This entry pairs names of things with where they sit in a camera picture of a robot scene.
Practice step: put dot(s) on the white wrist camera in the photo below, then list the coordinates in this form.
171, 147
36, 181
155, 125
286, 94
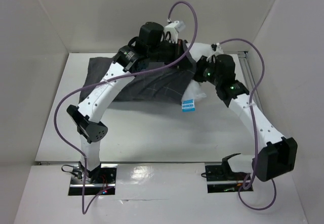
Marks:
216, 50
173, 29

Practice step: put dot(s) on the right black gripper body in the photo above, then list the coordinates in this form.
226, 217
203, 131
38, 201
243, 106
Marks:
200, 70

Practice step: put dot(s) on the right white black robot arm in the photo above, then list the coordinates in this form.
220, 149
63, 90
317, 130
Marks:
274, 154

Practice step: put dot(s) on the white pillow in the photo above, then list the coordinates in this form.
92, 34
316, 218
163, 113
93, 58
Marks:
200, 57

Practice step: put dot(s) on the blue white pillow label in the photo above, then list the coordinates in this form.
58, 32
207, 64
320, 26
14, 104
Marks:
188, 105

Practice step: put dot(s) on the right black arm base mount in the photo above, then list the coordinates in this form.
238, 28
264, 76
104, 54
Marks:
227, 176

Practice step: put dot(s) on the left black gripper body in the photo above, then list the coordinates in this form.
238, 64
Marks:
164, 53

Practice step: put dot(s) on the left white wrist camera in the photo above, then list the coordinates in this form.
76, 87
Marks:
173, 29

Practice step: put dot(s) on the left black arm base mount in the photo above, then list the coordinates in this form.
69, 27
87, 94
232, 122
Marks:
103, 182

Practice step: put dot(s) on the aluminium rail at table edge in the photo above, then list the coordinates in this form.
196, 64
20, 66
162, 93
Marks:
246, 70

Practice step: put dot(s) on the dark grey checked pillowcase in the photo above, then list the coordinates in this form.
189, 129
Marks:
170, 86

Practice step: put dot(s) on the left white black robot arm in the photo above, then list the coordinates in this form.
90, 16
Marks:
88, 113

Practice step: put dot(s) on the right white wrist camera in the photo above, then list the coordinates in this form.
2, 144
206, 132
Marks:
216, 50

